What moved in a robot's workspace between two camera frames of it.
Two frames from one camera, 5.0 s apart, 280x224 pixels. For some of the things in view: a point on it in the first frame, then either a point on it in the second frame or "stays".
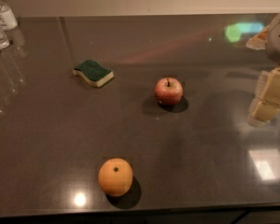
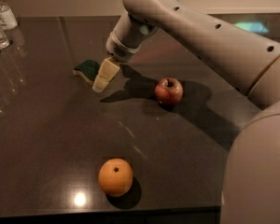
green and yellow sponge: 92,71 stays
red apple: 168,91 stays
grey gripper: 279,39 to 120,51
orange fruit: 116,176 stays
